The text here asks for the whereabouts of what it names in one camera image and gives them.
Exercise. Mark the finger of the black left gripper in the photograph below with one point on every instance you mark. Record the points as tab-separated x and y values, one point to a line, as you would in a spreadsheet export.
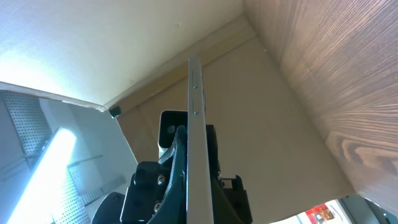
172	209
223	210

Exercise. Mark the smartphone with teal screen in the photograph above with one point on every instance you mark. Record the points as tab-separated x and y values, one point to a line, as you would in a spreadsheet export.
199	199

